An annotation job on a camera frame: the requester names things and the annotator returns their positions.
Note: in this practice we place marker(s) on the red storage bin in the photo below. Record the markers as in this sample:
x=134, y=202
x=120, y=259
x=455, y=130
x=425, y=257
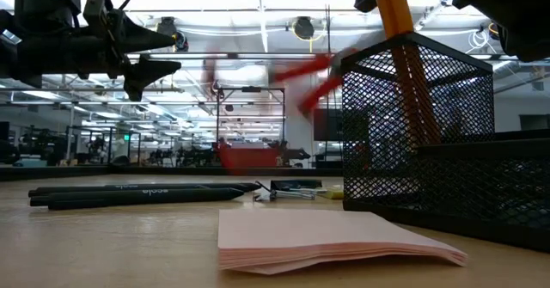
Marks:
x=250, y=157

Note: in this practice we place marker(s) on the suspended light rail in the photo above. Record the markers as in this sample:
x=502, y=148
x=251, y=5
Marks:
x=240, y=56

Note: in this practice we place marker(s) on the black background frame stand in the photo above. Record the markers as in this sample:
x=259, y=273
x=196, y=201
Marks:
x=251, y=89

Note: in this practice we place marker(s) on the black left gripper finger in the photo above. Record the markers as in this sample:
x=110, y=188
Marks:
x=142, y=41
x=144, y=73

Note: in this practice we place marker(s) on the black monitor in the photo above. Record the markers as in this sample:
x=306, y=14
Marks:
x=331, y=129

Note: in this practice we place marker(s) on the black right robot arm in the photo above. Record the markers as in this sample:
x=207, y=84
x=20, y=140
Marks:
x=515, y=13

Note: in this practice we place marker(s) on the person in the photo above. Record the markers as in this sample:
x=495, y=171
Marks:
x=223, y=144

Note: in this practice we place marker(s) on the wall mounted screen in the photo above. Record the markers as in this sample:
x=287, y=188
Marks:
x=535, y=122

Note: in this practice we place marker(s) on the pink sticky note pad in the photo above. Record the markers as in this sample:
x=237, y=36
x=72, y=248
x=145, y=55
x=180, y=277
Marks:
x=322, y=232

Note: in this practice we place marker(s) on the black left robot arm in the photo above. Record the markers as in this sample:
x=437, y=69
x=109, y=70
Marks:
x=43, y=56

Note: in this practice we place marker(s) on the black background robot arm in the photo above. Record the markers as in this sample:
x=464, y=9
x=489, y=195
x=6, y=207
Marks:
x=292, y=154

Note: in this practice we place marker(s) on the black mesh desk organizer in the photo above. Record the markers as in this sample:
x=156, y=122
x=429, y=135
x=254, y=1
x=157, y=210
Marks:
x=472, y=148

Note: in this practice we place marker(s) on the black pen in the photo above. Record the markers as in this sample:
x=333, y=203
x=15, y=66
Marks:
x=223, y=185
x=86, y=190
x=38, y=200
x=172, y=196

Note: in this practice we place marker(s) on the black aluminium table frame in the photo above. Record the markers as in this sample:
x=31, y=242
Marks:
x=64, y=173

